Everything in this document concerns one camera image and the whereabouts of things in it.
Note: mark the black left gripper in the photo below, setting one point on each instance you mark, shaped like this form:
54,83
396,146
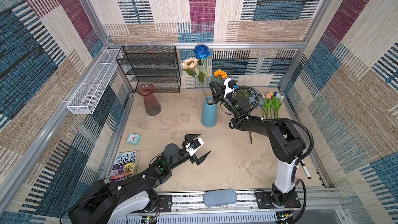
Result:
198,160

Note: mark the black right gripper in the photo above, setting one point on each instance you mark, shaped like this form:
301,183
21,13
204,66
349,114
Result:
219,94

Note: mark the orange marigold with stem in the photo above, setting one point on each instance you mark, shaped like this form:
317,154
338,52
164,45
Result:
220,75

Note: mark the light blue cylindrical vase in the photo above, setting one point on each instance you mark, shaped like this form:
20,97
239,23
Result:
209,112

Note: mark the pale blue rose bouquet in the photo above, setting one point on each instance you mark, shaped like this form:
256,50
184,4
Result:
248,122

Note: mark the cream sunflower with stem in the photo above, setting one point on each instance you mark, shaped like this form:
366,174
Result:
189,66

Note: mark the dark blue rose stem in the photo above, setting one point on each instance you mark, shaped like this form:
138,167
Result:
202,54

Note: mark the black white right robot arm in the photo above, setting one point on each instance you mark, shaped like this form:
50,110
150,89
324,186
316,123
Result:
290,141

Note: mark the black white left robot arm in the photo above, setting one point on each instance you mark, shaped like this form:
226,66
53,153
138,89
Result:
105,202

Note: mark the red ribbed glass vase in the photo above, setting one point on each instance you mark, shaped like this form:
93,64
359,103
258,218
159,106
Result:
152,106

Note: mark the blue grey cushion pad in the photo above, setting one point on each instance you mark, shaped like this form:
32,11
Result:
220,197

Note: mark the colourful tulip bunch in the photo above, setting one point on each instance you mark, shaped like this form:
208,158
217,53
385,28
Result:
272,104

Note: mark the teal small alarm clock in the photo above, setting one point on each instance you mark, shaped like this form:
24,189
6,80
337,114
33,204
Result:
133,139

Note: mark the treehouse paperback book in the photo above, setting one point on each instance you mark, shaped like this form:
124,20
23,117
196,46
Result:
124,165

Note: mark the black white marker pen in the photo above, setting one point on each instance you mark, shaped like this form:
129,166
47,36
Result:
306,171

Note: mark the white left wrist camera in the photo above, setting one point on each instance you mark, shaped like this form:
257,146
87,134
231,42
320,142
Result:
194,146

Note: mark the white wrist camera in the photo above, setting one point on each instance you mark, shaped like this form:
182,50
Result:
194,146
230,86

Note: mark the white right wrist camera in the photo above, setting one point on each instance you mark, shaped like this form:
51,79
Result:
230,86

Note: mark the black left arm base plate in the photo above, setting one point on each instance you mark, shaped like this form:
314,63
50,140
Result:
162,203

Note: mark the black wire shelf rack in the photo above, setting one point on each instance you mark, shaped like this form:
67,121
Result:
156,65

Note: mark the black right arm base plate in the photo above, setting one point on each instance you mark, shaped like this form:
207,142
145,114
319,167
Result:
266,201

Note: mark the white wire mesh basket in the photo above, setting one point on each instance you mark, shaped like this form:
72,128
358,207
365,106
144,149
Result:
89,93

